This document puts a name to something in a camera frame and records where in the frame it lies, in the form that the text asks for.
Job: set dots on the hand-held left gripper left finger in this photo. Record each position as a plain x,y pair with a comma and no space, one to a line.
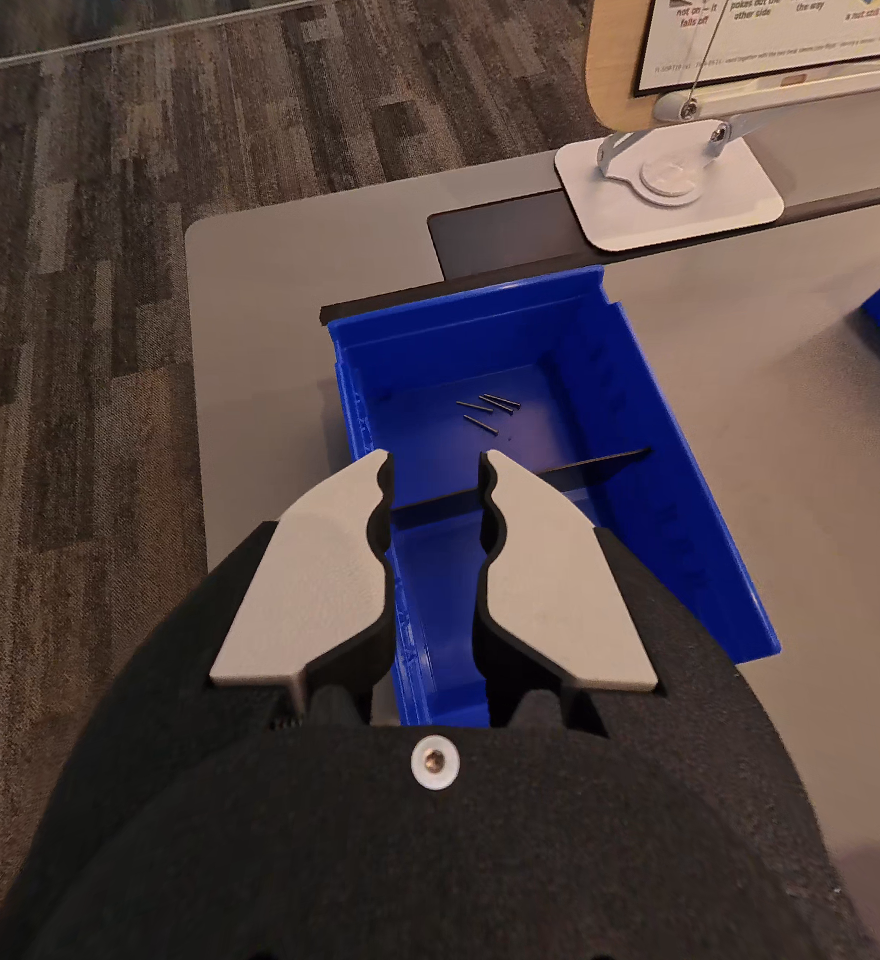
297,592

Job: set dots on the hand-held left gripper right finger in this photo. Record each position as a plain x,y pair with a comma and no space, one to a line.
560,600

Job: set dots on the white stand base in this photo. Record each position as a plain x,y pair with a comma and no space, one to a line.
710,202

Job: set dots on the metal floor strip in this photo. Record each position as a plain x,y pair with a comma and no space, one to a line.
109,41

